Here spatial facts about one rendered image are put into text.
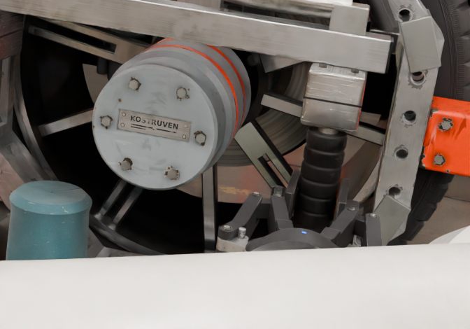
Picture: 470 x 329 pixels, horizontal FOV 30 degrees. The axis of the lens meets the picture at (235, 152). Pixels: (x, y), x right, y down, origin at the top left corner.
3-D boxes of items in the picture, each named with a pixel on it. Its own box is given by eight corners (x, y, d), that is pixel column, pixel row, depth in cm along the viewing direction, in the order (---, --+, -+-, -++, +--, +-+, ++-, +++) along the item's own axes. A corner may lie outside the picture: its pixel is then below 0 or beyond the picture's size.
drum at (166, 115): (247, 151, 107) (263, 38, 103) (213, 210, 87) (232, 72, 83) (136, 131, 109) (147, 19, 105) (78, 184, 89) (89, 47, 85)
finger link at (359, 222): (343, 218, 73) (378, 225, 73) (345, 198, 78) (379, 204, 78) (340, 234, 74) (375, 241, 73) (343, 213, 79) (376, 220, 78)
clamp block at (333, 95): (360, 110, 84) (370, 56, 82) (357, 135, 75) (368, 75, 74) (308, 101, 84) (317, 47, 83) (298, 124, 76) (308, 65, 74)
